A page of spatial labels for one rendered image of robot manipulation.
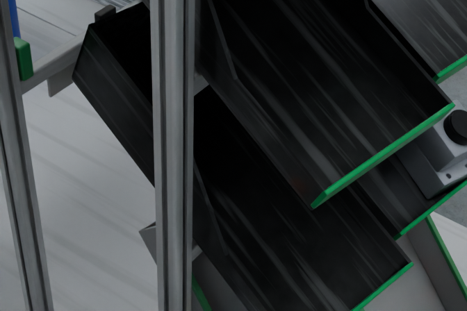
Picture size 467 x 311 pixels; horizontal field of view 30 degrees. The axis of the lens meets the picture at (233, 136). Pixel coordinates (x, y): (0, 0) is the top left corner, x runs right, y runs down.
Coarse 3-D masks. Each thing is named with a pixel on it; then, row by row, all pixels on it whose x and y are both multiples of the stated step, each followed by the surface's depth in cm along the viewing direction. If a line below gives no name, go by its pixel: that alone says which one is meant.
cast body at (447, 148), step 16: (448, 112) 74; (464, 112) 73; (432, 128) 73; (448, 128) 72; (464, 128) 72; (416, 144) 75; (432, 144) 73; (448, 144) 72; (464, 144) 73; (400, 160) 77; (416, 160) 76; (432, 160) 74; (448, 160) 73; (464, 160) 76; (416, 176) 76; (432, 176) 75; (448, 176) 75; (464, 176) 76; (432, 192) 75
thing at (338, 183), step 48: (144, 0) 57; (240, 0) 59; (288, 0) 61; (336, 0) 62; (240, 48) 57; (288, 48) 59; (336, 48) 60; (384, 48) 60; (240, 96) 53; (288, 96) 57; (336, 96) 58; (384, 96) 59; (432, 96) 59; (288, 144) 52; (336, 144) 56; (384, 144) 57; (336, 192) 54
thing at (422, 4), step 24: (384, 0) 66; (408, 0) 67; (432, 0) 68; (456, 0) 69; (408, 24) 65; (432, 24) 66; (456, 24) 67; (408, 48) 62; (432, 48) 65; (456, 48) 66; (432, 72) 61; (456, 72) 65
